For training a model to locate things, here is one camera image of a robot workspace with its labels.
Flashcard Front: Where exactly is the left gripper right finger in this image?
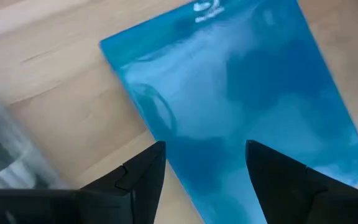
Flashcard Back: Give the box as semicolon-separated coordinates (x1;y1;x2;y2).
246;139;358;224

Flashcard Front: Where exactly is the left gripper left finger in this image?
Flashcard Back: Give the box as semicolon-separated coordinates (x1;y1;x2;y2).
0;140;167;224

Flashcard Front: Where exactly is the blue disc case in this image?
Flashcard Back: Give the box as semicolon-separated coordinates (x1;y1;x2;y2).
99;0;358;224

